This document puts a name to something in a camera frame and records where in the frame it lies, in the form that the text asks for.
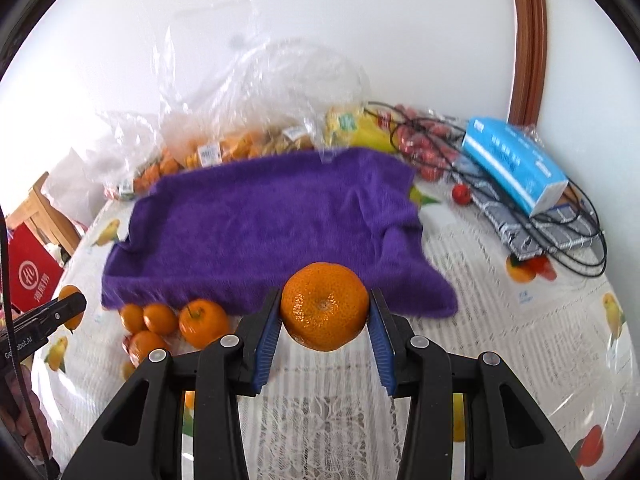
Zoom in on small orange far left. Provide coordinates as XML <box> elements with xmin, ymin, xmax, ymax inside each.
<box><xmin>119</xmin><ymin>304</ymin><xmax>146</xmax><ymax>335</ymax></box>

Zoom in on small red cherry tomato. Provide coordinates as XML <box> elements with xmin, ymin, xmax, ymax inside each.
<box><xmin>451</xmin><ymin>183</ymin><xmax>472</xmax><ymax>206</ymax></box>

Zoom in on orange near left gripper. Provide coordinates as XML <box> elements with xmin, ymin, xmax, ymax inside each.
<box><xmin>128</xmin><ymin>330</ymin><xmax>169</xmax><ymax>367</ymax></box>

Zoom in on large orange with stem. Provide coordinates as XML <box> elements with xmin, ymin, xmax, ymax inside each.
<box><xmin>179</xmin><ymin>299</ymin><xmax>232</xmax><ymax>350</ymax></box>

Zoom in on patterned grey pouch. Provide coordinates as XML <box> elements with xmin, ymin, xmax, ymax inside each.
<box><xmin>451</xmin><ymin>157</ymin><xmax>602</xmax><ymax>260</ymax></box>

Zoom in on brown wooden door frame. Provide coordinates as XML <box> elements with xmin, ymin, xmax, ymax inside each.
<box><xmin>509</xmin><ymin>0</ymin><xmax>548</xmax><ymax>126</ymax></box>

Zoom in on red paper bag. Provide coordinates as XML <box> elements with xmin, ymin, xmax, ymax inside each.
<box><xmin>6</xmin><ymin>224</ymin><xmax>63</xmax><ymax>313</ymax></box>

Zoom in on bag of red tomatoes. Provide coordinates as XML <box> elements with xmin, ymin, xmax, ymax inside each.
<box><xmin>376</xmin><ymin>104</ymin><xmax>464</xmax><ymax>182</ymax></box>

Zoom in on clear bag of tangerines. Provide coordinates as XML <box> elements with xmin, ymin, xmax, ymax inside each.
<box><xmin>80</xmin><ymin>113</ymin><xmax>180</xmax><ymax>202</ymax></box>

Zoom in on small orange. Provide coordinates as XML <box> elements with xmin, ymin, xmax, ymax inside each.
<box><xmin>142</xmin><ymin>304</ymin><xmax>178</xmax><ymax>336</ymax></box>
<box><xmin>119</xmin><ymin>304</ymin><xmax>146</xmax><ymax>335</ymax></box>

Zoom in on small orange middle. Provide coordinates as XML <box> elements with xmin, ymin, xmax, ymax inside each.
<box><xmin>142</xmin><ymin>304</ymin><xmax>178</xmax><ymax>336</ymax></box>

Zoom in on wooden chair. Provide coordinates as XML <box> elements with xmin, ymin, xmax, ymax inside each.
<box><xmin>6</xmin><ymin>172</ymin><xmax>80</xmax><ymax>256</ymax></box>

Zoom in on blue tissue pack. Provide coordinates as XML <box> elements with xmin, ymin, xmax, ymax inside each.
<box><xmin>461</xmin><ymin>117</ymin><xmax>568</xmax><ymax>218</ymax></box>

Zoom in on purple fleece towel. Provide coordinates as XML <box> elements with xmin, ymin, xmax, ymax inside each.
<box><xmin>101</xmin><ymin>148</ymin><xmax>458</xmax><ymax>318</ymax></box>

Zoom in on clear bag of oranges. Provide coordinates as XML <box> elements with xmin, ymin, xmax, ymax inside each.
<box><xmin>160</xmin><ymin>39</ymin><xmax>369</xmax><ymax>170</ymax></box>

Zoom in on white plastic bag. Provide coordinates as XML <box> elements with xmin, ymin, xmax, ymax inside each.
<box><xmin>41</xmin><ymin>150</ymin><xmax>106</xmax><ymax>224</ymax></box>

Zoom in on yellow fruit bag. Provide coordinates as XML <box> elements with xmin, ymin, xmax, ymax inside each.
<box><xmin>324</xmin><ymin>103</ymin><xmax>398</xmax><ymax>154</ymax></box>

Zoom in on mandarin orange dimpled skin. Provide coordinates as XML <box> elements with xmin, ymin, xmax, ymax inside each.
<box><xmin>280</xmin><ymin>262</ymin><xmax>370</xmax><ymax>352</ymax></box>

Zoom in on black cable bundle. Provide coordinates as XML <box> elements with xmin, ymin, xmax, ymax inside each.
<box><xmin>364</xmin><ymin>101</ymin><xmax>609</xmax><ymax>278</ymax></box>

